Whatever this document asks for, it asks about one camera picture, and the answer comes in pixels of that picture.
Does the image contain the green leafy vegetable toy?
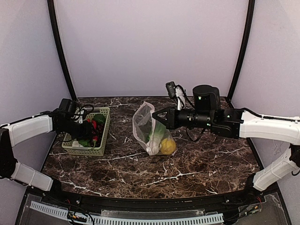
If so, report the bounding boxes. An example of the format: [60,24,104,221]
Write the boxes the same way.
[146,121,168,156]

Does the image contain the clear zip top bag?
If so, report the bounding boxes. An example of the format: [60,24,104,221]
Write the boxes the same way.
[132,101,173,155]

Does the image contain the yellow lemon toy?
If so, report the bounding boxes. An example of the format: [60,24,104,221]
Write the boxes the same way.
[160,138,176,155]

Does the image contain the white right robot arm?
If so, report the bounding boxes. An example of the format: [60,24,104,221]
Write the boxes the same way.
[152,82,300,192]

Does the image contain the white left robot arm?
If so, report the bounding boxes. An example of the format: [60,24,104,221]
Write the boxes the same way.
[0,98,94,192]

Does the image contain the dark red grapes bunch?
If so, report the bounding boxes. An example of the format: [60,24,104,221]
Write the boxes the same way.
[95,124,105,144]

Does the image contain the green perforated plastic basket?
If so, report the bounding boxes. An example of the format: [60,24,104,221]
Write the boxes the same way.
[62,105,111,156]

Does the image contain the green bell pepper toy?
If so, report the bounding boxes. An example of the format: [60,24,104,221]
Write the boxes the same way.
[93,113,106,124]

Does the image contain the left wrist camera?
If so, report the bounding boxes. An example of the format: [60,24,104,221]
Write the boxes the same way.
[71,104,94,123]

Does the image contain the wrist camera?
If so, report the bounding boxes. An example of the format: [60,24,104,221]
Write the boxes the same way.
[71,104,94,123]
[165,81,186,110]

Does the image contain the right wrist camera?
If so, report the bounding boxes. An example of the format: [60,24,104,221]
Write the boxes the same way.
[165,81,186,110]

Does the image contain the black front table rail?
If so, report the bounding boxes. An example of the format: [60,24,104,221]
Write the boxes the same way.
[18,174,280,217]

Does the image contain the white slotted cable duct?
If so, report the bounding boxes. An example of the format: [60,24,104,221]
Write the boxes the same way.
[30,201,224,225]

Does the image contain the black left frame post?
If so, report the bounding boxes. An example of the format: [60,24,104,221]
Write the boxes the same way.
[47,0,77,100]

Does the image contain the black frame post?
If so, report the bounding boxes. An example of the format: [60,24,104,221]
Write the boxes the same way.
[227,0,255,101]
[47,0,77,100]

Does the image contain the black right frame post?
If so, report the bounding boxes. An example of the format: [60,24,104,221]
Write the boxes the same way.
[227,0,255,101]

